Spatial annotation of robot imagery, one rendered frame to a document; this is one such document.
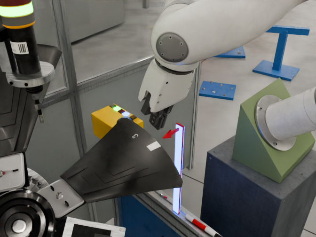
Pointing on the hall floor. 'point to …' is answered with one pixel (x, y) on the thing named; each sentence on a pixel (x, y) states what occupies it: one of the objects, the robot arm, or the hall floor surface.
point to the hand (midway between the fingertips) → (157, 118)
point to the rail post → (116, 206)
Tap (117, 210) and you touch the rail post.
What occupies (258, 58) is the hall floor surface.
